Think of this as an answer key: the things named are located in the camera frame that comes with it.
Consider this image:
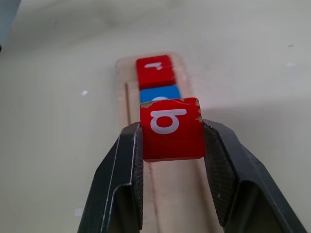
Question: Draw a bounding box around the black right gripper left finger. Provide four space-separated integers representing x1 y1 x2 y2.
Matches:
77 122 144 233

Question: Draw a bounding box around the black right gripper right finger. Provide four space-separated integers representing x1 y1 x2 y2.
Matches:
202 118 308 233

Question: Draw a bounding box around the red letter b block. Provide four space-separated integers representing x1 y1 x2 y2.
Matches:
139 97 207 163

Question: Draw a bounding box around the long wooden letter tray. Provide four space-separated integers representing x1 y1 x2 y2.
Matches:
115 51 228 233

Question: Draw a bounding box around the blue letter o block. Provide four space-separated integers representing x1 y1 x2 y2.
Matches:
140 84 182 104

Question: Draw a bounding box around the red letter r block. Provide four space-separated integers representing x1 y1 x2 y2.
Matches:
136 55 176 90

